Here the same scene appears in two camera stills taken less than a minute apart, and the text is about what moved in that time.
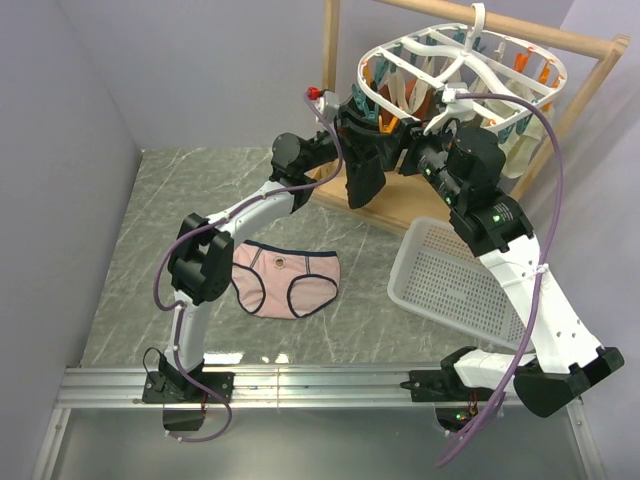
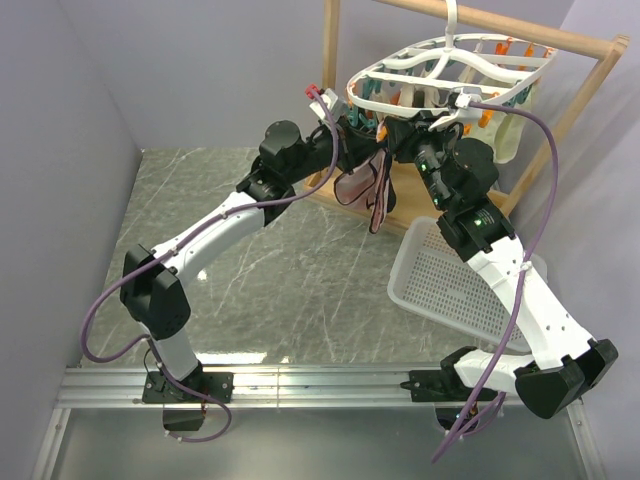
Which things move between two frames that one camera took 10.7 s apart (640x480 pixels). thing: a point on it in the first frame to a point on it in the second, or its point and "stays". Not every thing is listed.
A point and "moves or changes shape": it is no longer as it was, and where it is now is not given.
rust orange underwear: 423,110 to 394,96
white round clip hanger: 426,73 moves or changes shape
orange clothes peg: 386,129 moves or changes shape
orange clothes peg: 544,76 to 529,50
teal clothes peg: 520,128 to 519,99
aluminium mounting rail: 255,386 stays
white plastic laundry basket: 438,275 stays
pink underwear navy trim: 283,284 to 371,185
